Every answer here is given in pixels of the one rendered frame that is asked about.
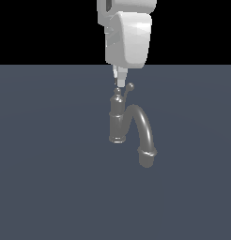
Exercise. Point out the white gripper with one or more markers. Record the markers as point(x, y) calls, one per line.
point(130, 39)

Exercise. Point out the grey metal faucet body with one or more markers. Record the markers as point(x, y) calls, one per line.
point(133, 128)

